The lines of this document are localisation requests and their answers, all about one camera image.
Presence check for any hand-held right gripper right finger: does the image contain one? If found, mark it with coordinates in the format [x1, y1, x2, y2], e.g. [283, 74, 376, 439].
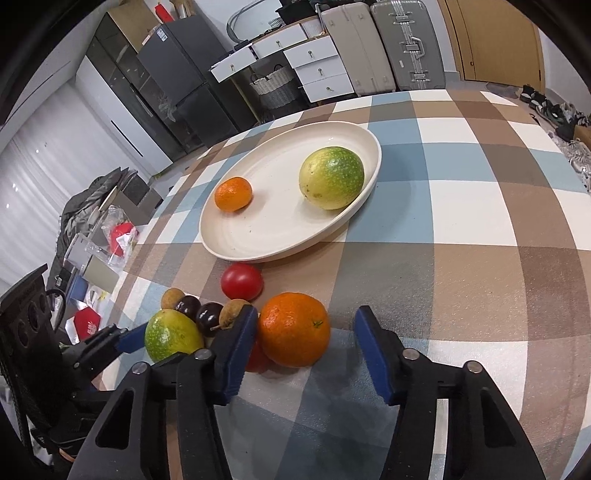
[353, 305, 541, 480]

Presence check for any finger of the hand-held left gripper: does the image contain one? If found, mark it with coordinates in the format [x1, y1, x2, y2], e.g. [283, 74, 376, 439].
[81, 324, 148, 354]
[60, 344, 123, 386]

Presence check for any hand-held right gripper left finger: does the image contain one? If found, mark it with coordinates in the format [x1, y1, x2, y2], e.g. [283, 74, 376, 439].
[67, 305, 259, 480]

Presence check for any red tomato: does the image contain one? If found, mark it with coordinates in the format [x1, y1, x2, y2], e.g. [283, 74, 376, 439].
[221, 263, 264, 301]
[245, 342, 273, 374]

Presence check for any brown longan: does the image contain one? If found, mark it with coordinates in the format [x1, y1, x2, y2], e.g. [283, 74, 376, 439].
[219, 302, 243, 331]
[161, 287, 186, 311]

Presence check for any yellow green passion fruit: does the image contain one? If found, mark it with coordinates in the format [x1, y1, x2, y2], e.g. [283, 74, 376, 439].
[298, 147, 365, 211]
[145, 309, 205, 364]

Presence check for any dark red cherry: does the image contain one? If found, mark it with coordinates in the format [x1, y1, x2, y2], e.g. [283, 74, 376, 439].
[196, 302, 224, 334]
[176, 295, 201, 320]

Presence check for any small orange mandarin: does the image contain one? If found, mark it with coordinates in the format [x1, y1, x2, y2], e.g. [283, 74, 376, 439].
[257, 292, 331, 368]
[215, 176, 254, 212]

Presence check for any cream round plate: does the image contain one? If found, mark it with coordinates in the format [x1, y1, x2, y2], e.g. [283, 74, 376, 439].
[198, 121, 382, 264]

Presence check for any red box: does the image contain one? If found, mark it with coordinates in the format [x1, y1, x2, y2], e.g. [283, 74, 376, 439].
[74, 308, 102, 337]

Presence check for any clear plastic jug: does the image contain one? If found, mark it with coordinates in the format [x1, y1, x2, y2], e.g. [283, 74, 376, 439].
[65, 233, 121, 289]

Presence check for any red item in clear bag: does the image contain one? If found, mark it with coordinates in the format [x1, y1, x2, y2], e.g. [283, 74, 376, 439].
[99, 205, 139, 268]

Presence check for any dark jacket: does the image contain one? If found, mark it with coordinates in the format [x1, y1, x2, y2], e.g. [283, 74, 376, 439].
[60, 166, 134, 259]

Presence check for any grey storage ottoman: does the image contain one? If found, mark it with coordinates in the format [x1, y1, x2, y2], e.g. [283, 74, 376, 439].
[117, 171, 162, 208]

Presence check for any white curtain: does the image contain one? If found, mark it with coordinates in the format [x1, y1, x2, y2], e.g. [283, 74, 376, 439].
[0, 83, 100, 287]

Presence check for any white wardrobe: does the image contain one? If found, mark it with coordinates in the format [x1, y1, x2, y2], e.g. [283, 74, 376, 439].
[74, 55, 174, 178]

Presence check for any black glass cabinet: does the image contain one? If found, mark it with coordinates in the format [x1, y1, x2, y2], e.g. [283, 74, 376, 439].
[85, 11, 185, 162]

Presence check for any woven grey white basket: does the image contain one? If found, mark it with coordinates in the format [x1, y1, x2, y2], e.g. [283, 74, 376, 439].
[249, 65, 303, 110]

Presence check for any dark grey refrigerator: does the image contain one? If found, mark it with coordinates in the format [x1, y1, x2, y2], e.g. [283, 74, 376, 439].
[137, 19, 259, 155]

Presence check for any white desk with drawers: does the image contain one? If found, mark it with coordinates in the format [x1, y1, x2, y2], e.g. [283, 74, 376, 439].
[210, 21, 356, 104]

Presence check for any pile of shoes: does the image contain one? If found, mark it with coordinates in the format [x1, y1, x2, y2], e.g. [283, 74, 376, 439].
[519, 84, 591, 190]

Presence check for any beige suitcase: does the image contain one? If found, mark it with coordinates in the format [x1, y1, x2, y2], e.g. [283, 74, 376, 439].
[320, 2, 398, 97]

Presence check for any silver suitcase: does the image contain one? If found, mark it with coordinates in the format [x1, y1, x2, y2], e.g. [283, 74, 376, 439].
[370, 0, 446, 92]

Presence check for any grey curved hoop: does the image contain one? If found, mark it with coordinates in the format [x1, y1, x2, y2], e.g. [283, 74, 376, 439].
[226, 0, 278, 47]

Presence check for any wooden door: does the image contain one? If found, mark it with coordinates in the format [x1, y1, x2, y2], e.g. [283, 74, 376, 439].
[436, 0, 546, 81]

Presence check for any black cable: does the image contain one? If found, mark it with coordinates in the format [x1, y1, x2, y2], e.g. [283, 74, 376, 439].
[46, 288, 66, 333]

